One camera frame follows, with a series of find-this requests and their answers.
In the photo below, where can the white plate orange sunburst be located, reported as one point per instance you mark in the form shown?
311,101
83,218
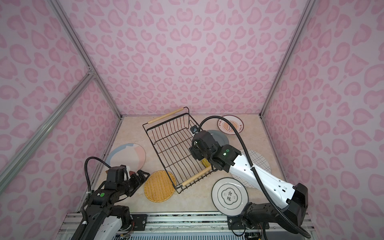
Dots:
226,128

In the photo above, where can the aluminium frame strut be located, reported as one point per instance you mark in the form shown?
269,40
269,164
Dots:
23,155

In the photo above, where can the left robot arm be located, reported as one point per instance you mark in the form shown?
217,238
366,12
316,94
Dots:
102,203

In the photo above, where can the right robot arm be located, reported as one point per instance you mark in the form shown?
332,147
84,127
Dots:
256,196

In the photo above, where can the yellow-green woven plate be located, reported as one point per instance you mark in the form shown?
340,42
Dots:
206,163

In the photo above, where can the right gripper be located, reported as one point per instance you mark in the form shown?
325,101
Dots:
194,150

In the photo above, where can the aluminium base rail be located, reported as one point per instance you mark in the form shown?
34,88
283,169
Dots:
193,226

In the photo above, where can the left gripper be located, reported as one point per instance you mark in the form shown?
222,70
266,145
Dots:
138,182

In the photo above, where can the white plate black rim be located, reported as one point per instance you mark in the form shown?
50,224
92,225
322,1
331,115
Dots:
229,196

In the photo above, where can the grey-blue plate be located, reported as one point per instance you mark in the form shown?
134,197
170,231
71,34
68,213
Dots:
219,137

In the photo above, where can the black wire dish rack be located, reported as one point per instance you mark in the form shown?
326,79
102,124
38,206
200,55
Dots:
171,137

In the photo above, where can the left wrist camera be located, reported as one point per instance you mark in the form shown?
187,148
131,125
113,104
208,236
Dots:
127,169

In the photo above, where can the orange woven plate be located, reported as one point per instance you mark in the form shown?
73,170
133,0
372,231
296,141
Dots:
159,186

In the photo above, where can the white grid pattern plate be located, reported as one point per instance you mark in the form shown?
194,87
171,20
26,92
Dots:
258,160

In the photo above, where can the pastel abstract pattern plate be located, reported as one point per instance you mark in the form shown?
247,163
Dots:
132,155

